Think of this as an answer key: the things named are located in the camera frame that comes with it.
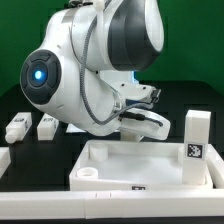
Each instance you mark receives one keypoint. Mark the white front fence bar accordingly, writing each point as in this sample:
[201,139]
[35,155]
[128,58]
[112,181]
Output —
[111,204]

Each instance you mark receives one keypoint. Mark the white marker sheet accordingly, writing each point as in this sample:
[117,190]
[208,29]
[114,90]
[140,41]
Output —
[73,129]

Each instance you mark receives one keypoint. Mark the white desk top tray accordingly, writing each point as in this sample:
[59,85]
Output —
[119,165]

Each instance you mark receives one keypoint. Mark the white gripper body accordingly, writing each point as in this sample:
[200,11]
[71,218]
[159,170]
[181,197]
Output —
[142,121]

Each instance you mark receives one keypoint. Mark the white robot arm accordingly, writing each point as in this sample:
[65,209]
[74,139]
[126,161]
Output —
[82,72]

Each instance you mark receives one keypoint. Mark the white left fence block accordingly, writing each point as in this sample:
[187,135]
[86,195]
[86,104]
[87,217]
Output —
[5,159]

